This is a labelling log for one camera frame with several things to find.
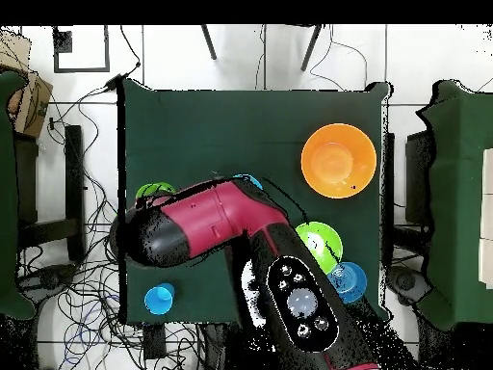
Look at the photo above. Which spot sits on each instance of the green cup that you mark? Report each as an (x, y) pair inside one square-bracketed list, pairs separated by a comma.
[(154, 189)]

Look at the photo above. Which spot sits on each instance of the small cyan bowl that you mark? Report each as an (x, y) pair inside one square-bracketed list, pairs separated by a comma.
[(252, 179)]

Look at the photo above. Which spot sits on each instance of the large green bowl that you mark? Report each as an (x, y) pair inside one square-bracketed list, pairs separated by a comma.
[(327, 239)]

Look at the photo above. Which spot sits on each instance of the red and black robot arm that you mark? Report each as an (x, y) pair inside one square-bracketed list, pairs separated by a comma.
[(215, 219)]

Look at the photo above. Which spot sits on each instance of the blue cup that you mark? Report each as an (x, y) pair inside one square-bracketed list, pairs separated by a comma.
[(158, 300)]

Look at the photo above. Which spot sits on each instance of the dark green tablecloth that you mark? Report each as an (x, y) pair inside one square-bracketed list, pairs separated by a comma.
[(231, 127)]

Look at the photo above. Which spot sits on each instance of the black power adapter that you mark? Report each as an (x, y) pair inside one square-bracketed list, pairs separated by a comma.
[(113, 82)]

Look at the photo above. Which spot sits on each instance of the grey base with black knob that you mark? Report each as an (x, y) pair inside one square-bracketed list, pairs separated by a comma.
[(50, 277)]

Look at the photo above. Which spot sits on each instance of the black power strip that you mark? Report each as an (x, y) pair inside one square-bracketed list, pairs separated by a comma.
[(155, 341)]

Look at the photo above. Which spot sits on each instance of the green-clothed side table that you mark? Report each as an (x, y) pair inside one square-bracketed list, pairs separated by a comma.
[(458, 192), (7, 192)]

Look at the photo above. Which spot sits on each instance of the cardboard box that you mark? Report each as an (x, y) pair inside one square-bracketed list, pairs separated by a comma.
[(31, 104)]

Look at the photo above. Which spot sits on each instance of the black stand leg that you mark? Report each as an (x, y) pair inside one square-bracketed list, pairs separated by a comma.
[(312, 48), (208, 42)]

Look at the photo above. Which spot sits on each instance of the large orange bowl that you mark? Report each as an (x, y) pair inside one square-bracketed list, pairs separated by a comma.
[(339, 160)]

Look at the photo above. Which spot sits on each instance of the large blue bowl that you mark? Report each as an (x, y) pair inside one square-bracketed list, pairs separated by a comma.
[(352, 283)]

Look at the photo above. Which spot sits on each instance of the grey floor base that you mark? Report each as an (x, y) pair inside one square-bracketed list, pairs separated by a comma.
[(404, 281)]

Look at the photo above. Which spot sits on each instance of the white boxes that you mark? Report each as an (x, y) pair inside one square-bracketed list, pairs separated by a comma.
[(487, 216)]

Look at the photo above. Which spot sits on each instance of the black square floor frame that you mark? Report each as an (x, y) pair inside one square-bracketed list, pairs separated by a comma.
[(81, 69)]

